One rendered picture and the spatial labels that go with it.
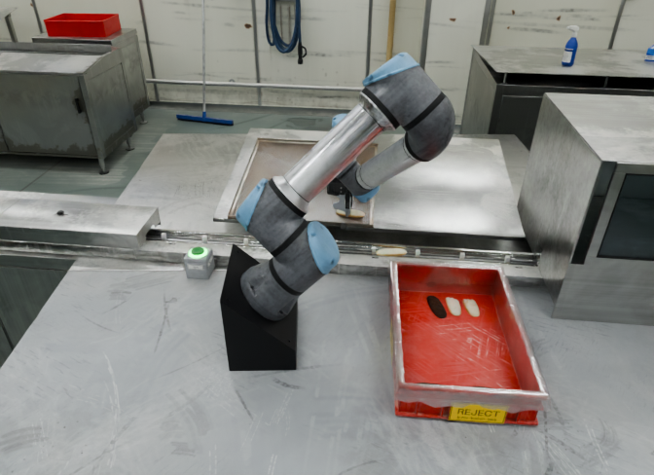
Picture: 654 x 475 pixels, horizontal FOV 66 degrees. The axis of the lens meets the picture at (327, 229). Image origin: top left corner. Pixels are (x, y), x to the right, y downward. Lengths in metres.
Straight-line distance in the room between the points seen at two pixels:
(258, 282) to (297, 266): 0.12
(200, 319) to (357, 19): 4.05
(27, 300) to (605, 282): 1.86
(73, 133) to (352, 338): 3.32
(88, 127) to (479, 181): 3.07
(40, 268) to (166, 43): 3.92
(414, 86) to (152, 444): 0.94
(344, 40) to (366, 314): 3.99
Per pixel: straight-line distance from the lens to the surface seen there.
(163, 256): 1.71
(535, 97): 3.26
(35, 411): 1.38
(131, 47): 5.14
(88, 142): 4.30
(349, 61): 5.21
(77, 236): 1.81
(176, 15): 5.50
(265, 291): 1.21
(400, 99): 1.13
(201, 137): 2.65
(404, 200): 1.83
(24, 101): 4.43
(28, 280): 2.03
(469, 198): 1.89
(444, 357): 1.36
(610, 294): 1.57
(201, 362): 1.35
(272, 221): 1.14
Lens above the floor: 1.78
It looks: 32 degrees down
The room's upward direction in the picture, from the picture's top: 1 degrees clockwise
